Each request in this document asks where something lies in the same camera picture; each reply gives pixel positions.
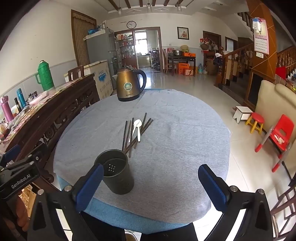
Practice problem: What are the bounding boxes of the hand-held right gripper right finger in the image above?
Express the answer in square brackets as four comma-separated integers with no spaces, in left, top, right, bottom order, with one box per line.
[198,164,274,241]

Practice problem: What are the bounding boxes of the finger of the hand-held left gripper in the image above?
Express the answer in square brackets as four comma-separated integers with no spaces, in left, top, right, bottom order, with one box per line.
[0,142,47,172]

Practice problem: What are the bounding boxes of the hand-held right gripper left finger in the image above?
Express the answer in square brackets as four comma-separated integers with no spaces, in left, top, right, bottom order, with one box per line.
[27,163,104,241]

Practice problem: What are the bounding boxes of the dark metal utensil holder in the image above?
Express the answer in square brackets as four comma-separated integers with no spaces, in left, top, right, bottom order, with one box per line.
[94,149,135,195]

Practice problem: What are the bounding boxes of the pile of dark chopsticks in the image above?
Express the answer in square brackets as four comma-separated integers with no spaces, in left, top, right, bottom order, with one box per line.
[122,113,154,158]

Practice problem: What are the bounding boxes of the white plastic spoon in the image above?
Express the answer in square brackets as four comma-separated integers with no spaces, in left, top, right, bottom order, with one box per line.
[134,119,142,142]

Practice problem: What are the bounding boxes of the person's left hand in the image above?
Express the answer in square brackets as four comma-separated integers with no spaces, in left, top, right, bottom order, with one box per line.
[9,189,31,232]

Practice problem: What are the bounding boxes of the blue table cover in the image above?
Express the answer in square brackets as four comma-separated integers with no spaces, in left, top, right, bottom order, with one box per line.
[57,88,192,234]

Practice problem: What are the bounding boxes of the carved dark wooden sideboard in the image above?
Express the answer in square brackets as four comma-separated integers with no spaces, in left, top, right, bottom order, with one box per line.
[0,74,100,183]

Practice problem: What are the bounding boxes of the pink water bottle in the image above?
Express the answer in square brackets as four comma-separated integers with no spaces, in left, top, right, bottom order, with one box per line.
[0,96,14,123]

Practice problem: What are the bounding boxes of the teal water bottle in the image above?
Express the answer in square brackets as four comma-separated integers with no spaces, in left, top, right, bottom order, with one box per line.
[16,88,27,109]

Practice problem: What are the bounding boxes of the grey tablecloth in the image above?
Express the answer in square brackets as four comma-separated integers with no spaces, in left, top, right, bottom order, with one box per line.
[53,89,232,224]

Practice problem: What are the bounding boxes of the dark wooden lattice chair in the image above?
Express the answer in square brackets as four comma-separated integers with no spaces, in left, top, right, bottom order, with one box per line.
[269,178,296,241]

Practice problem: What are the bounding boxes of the green thermos jug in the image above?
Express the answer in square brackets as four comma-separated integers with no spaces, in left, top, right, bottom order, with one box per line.
[35,60,55,91]

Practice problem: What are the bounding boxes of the red and yellow stool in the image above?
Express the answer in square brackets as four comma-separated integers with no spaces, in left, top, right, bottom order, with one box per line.
[245,112,265,135]

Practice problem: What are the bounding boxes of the small white stool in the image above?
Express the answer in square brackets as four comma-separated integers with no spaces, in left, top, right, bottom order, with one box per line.
[232,106,253,124]

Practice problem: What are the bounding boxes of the red child chair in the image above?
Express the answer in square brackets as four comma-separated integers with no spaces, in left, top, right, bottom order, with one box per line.
[255,114,295,172]

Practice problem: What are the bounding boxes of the white chest freezer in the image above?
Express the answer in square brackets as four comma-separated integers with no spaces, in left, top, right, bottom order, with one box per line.
[63,60,114,100]

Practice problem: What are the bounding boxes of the beige sofa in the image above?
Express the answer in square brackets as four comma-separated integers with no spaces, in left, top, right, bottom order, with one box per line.
[254,79,296,172]

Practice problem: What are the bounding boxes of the bronze electric kettle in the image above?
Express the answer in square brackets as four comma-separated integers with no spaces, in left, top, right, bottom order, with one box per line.
[116,65,147,102]

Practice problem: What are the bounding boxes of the orange cartons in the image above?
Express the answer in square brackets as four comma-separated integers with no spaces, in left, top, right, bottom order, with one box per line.
[178,62,195,76]

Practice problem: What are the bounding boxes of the grey refrigerator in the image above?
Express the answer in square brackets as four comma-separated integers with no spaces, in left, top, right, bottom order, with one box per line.
[84,32,119,77]

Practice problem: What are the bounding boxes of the brown striped curtain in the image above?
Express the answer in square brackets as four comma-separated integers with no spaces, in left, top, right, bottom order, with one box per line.
[71,10,97,66]

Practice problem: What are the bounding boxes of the wooden stair railing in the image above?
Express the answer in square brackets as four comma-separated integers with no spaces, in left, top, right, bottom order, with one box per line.
[215,43,253,93]

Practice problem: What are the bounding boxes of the dark wooden side table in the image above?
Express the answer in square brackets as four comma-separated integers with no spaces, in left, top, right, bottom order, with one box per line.
[167,54,197,76]

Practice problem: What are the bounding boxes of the glass display cabinet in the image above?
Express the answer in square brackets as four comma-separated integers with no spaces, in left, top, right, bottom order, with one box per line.
[115,32,134,67]

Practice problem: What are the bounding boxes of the metal kitchen rack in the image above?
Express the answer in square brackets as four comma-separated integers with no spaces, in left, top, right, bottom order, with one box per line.
[149,47,160,70]

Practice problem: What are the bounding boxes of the dark wooden door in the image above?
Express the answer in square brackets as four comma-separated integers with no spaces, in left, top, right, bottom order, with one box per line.
[203,31,222,51]

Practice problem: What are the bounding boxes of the pink wall calendar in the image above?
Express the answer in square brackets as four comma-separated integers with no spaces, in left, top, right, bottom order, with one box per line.
[252,17,270,55]

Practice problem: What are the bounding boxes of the framed wall picture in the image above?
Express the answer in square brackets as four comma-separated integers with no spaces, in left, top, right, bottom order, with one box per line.
[177,27,189,40]

